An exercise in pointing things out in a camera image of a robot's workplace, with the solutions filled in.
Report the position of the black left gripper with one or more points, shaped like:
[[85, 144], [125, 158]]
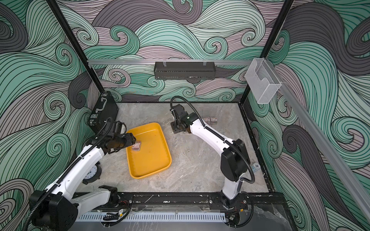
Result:
[[129, 140]]

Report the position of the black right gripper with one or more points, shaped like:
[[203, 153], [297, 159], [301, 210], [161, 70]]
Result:
[[175, 130]]

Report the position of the paper clip box six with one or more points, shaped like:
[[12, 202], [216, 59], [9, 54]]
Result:
[[136, 147]]

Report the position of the paper clip box two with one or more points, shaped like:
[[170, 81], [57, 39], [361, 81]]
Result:
[[207, 120]]

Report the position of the paper clip box ten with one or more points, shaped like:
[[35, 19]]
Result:
[[213, 120]]

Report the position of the yellow plastic tray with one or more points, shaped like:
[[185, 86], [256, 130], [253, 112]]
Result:
[[154, 155]]

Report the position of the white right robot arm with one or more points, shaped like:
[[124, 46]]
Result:
[[235, 163]]

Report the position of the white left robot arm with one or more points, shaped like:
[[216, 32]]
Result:
[[55, 208]]

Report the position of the white round gauge dial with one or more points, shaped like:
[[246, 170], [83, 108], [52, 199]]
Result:
[[93, 175]]

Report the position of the small clear dice cup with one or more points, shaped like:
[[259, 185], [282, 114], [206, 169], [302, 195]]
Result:
[[255, 167]]

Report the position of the black briefcase with metal handle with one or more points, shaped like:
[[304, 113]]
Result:
[[104, 108]]

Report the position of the black wall-mounted shelf tray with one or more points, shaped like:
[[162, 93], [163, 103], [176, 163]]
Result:
[[184, 70]]

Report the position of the black corner frame post left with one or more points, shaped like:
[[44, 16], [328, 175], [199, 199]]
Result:
[[74, 42]]

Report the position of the black corner frame post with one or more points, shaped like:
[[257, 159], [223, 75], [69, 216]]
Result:
[[74, 42], [271, 39]]

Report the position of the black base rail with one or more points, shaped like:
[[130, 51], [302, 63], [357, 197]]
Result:
[[212, 201]]

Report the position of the clear acrylic wall holder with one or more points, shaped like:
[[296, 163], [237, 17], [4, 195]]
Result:
[[263, 80]]

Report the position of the white slotted cable duct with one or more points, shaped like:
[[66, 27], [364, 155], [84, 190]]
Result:
[[158, 217]]

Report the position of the black corner frame post right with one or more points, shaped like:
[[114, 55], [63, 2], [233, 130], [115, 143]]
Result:
[[271, 39]]

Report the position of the aluminium wall rail right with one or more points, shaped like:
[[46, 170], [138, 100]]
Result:
[[323, 138]]

